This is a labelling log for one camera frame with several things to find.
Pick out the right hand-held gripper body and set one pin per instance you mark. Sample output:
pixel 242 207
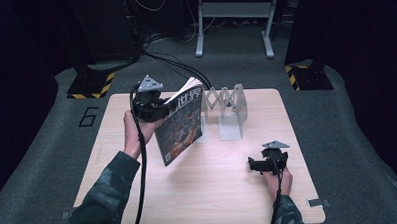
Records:
pixel 275 157

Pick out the white metal stand frame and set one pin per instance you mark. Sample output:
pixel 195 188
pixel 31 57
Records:
pixel 236 10

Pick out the black stand with striped base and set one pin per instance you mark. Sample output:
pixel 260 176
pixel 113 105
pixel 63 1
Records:
pixel 90 83
pixel 310 77

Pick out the person's left hand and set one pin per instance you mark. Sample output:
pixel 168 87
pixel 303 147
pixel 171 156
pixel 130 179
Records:
pixel 134 134

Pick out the grey expandable metal book rack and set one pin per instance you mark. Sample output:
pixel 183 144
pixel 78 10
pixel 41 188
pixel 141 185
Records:
pixel 228 106

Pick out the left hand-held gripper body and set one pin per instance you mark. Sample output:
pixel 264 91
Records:
pixel 147 102

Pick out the person's right hand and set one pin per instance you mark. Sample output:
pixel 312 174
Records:
pixel 279 184

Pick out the dark illustrated magazine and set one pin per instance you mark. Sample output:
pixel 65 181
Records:
pixel 182 126

